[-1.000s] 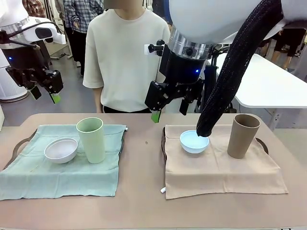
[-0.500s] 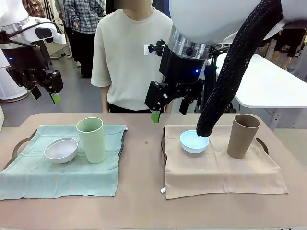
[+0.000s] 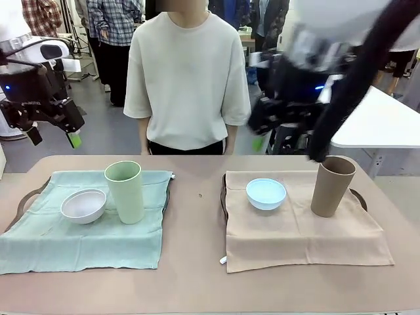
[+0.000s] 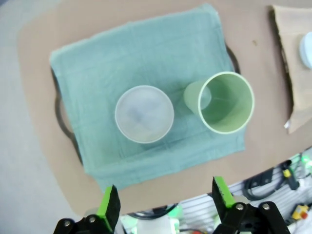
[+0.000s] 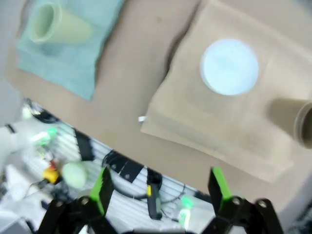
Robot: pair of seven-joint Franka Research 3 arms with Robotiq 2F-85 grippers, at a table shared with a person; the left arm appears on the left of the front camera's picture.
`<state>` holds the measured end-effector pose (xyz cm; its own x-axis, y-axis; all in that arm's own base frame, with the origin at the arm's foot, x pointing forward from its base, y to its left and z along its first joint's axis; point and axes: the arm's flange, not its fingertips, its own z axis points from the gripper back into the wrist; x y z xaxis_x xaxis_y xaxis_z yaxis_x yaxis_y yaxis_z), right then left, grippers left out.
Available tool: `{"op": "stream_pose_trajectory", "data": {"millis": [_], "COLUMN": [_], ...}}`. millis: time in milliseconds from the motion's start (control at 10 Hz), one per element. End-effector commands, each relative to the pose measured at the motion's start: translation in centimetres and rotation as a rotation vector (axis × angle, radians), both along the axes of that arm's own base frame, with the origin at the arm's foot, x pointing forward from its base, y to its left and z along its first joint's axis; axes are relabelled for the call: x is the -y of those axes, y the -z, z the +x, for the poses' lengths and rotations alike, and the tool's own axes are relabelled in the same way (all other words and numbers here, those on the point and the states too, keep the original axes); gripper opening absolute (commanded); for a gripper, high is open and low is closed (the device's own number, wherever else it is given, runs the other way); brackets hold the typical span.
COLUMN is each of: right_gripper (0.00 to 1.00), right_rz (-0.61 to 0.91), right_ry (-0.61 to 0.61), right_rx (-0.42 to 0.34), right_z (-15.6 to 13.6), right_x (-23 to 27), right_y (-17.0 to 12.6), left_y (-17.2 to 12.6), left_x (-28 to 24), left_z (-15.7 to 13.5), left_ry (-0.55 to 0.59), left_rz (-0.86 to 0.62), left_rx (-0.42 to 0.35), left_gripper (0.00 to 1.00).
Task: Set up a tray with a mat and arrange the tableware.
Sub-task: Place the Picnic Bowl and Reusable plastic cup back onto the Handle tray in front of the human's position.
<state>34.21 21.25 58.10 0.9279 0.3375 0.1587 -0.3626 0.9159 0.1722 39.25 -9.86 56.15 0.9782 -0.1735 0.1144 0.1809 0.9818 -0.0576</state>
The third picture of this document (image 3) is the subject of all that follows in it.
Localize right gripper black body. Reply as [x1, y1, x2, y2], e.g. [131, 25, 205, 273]
[262, 55, 331, 106]

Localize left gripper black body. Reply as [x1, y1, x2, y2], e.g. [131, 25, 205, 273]
[0, 63, 68, 106]

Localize light blue bowl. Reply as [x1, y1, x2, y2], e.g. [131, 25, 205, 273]
[245, 178, 287, 210]

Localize brown tall cup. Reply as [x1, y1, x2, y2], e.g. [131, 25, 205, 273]
[310, 156, 357, 219]

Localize white bowl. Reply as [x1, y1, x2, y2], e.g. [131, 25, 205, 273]
[60, 188, 108, 225]

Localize light green tall cup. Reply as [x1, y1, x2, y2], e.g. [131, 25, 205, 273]
[104, 160, 145, 225]

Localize beige cloth mat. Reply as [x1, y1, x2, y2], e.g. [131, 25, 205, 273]
[219, 170, 396, 274]

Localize teal cloth mat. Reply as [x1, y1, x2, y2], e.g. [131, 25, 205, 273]
[0, 169, 175, 275]

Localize person's left forearm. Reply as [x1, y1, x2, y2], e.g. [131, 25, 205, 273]
[225, 123, 238, 156]

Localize person's right forearm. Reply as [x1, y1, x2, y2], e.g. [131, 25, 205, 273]
[138, 116, 153, 156]

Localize dark brown serving tray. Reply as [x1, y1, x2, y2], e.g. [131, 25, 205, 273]
[5, 172, 174, 230]
[220, 173, 368, 226]

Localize dark plastic stool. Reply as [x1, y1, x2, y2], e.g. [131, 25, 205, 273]
[271, 124, 312, 156]

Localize white box edge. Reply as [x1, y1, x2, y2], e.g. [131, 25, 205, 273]
[0, 142, 7, 181]

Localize person in dark jacket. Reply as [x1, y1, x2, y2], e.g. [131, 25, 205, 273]
[255, 0, 291, 55]

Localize person in red plaid shirt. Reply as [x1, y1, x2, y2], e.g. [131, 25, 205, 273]
[20, 0, 64, 39]

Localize white rounded table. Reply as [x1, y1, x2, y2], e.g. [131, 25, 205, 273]
[329, 85, 420, 180]

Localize person in white shirt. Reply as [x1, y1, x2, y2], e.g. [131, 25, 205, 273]
[123, 9, 252, 156]

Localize person in blue plaid shirt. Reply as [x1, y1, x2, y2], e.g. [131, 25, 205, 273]
[85, 0, 146, 108]

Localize person in black dress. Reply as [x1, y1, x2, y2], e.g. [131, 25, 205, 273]
[373, 49, 415, 96]

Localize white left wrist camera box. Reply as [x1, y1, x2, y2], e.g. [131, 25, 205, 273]
[18, 34, 70, 65]

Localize black cable sleeve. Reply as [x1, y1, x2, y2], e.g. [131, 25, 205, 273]
[307, 0, 420, 164]

